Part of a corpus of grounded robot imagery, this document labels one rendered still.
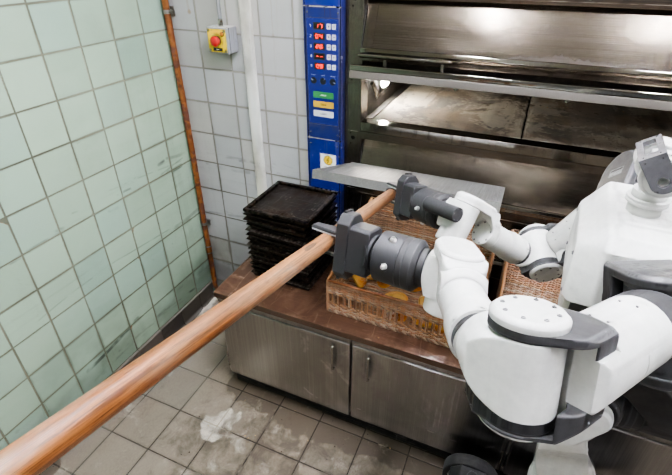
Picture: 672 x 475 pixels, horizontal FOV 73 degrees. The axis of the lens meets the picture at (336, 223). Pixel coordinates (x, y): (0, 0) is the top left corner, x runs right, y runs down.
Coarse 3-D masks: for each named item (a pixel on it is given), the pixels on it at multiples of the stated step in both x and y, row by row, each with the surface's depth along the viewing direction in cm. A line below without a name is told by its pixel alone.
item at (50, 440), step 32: (384, 192) 116; (256, 288) 59; (224, 320) 52; (160, 352) 44; (192, 352) 47; (128, 384) 39; (64, 416) 35; (96, 416) 36; (32, 448) 32; (64, 448) 34
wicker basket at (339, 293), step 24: (384, 216) 197; (432, 240) 191; (336, 288) 168; (360, 288) 163; (384, 288) 185; (336, 312) 173; (360, 312) 168; (384, 312) 164; (408, 312) 159; (432, 336) 159
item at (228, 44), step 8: (208, 32) 183; (216, 32) 181; (224, 32) 180; (232, 32) 183; (208, 40) 184; (224, 40) 181; (232, 40) 184; (216, 48) 185; (224, 48) 183; (232, 48) 185
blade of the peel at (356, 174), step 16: (320, 176) 137; (336, 176) 135; (352, 176) 133; (368, 176) 147; (384, 176) 150; (400, 176) 152; (416, 176) 155; (432, 176) 158; (448, 192) 136; (480, 192) 140; (496, 192) 143; (496, 208) 120
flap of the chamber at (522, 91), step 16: (384, 80) 156; (400, 80) 153; (416, 80) 151; (432, 80) 149; (448, 80) 148; (544, 96) 138; (560, 96) 137; (576, 96) 135; (592, 96) 133; (608, 96) 132
